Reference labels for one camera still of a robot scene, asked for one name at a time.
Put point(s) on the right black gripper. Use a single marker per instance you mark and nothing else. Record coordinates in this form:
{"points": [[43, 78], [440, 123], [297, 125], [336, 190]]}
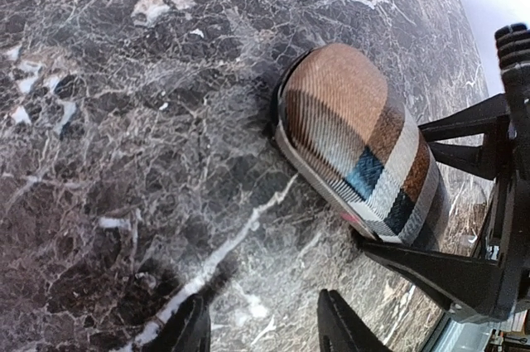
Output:
{"points": [[494, 285]]}

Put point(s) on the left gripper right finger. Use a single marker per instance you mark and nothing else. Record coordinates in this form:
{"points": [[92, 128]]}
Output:
{"points": [[341, 329]]}

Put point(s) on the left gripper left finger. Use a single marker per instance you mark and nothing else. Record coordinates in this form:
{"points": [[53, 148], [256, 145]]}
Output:
{"points": [[187, 330]]}

